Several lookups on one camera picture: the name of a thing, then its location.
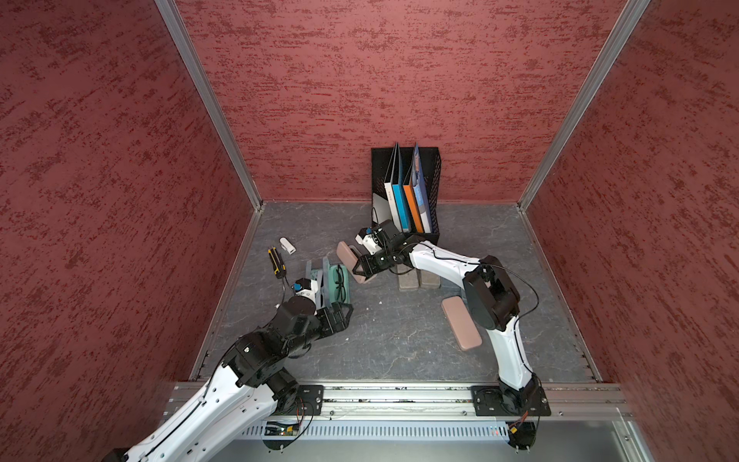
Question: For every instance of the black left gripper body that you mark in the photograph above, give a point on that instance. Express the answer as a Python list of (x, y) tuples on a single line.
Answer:
[(319, 326)]

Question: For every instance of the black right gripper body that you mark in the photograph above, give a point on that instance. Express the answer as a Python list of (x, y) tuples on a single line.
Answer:
[(381, 260)]

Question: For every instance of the pink case dark sunglasses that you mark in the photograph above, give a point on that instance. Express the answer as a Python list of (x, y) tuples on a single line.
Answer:
[(349, 256)]

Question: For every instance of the grey case white glasses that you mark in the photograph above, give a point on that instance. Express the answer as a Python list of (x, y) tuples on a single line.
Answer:
[(317, 273)]

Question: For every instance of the green case black glasses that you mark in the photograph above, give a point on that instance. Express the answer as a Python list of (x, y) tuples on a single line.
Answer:
[(335, 283)]

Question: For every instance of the pink case yellow glasses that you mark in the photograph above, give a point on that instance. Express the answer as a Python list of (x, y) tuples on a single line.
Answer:
[(462, 325)]

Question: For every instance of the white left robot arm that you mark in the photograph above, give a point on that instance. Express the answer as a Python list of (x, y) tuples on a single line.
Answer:
[(249, 384)]

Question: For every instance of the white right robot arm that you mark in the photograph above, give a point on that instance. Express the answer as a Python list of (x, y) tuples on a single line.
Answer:
[(492, 298)]

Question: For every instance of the white grey book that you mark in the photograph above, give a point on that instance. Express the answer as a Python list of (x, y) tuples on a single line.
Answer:
[(383, 166)]

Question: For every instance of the orange book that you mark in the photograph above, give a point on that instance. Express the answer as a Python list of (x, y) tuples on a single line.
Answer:
[(412, 203)]

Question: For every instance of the teal book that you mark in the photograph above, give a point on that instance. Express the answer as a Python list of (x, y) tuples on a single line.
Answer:
[(399, 194)]

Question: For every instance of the blue folder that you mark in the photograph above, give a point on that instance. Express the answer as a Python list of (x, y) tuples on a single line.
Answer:
[(418, 181)]

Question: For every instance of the small white cylinder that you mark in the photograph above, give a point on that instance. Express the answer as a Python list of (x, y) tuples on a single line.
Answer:
[(287, 245)]

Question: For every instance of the black mesh file holder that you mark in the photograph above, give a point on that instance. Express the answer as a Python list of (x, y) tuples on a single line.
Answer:
[(432, 166)]

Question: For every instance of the perforated vent strip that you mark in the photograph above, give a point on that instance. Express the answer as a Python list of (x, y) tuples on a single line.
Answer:
[(418, 431)]

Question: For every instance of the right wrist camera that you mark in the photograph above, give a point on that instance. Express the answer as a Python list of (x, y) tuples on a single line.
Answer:
[(367, 238)]

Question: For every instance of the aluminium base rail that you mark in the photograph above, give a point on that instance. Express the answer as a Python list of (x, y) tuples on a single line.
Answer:
[(459, 401)]

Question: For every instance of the aluminium left corner post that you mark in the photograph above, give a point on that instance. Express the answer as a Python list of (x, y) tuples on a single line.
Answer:
[(183, 42)]

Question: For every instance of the aluminium corner post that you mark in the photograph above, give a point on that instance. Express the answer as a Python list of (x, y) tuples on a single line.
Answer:
[(183, 42), (614, 44)]

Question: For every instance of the aluminium right corner post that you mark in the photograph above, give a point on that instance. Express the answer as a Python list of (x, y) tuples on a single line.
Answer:
[(614, 44)]

